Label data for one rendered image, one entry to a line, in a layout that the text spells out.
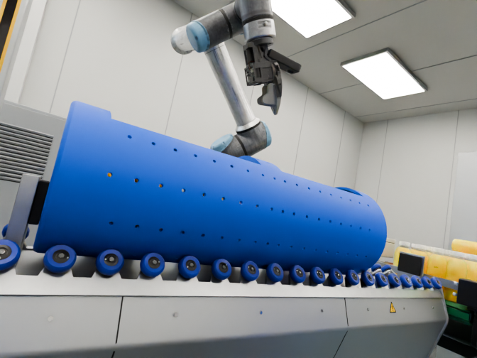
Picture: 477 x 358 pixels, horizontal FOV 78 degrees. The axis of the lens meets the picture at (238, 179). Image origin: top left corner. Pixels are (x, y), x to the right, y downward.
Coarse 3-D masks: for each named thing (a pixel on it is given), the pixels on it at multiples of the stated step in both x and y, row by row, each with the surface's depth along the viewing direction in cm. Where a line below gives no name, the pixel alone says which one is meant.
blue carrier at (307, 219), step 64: (64, 128) 46; (128, 128) 52; (64, 192) 43; (128, 192) 48; (192, 192) 54; (256, 192) 63; (320, 192) 76; (128, 256) 55; (256, 256) 67; (320, 256) 76
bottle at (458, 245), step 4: (456, 240) 156; (460, 240) 155; (464, 240) 154; (452, 244) 156; (456, 244) 155; (460, 244) 154; (464, 244) 152; (468, 244) 151; (472, 244) 150; (476, 244) 148; (452, 248) 156; (456, 248) 155; (460, 248) 153; (464, 248) 152; (468, 248) 150; (472, 248) 149; (476, 248) 148; (464, 252) 153; (468, 252) 151; (472, 252) 149; (476, 252) 148
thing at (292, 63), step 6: (270, 54) 84; (276, 54) 85; (282, 60) 86; (288, 60) 86; (282, 66) 88; (288, 66) 87; (294, 66) 87; (300, 66) 88; (288, 72) 90; (294, 72) 89
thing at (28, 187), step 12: (24, 180) 48; (36, 180) 49; (24, 192) 48; (36, 192) 49; (24, 204) 48; (36, 204) 49; (12, 216) 47; (24, 216) 48; (36, 216) 49; (12, 228) 47; (24, 228) 48; (12, 240) 47; (24, 240) 56
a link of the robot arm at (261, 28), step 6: (264, 18) 80; (246, 24) 81; (252, 24) 80; (258, 24) 80; (264, 24) 80; (270, 24) 81; (246, 30) 82; (252, 30) 81; (258, 30) 80; (264, 30) 80; (270, 30) 81; (246, 36) 83; (252, 36) 81; (258, 36) 81; (264, 36) 81; (270, 36) 83; (246, 42) 84
